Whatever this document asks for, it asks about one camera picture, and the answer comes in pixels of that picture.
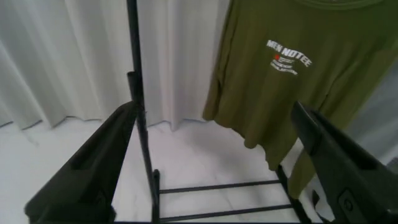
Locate olive green printed T-shirt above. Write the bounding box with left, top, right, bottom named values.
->
left=201, top=0, right=398, bottom=200

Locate black clothes rack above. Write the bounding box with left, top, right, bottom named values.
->
left=126, top=0, right=323, bottom=224

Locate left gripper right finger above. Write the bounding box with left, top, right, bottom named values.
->
left=290, top=101, right=398, bottom=224

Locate white curtain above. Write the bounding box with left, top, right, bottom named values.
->
left=0, top=0, right=231, bottom=132

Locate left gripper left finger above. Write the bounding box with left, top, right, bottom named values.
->
left=24, top=101, right=139, bottom=224

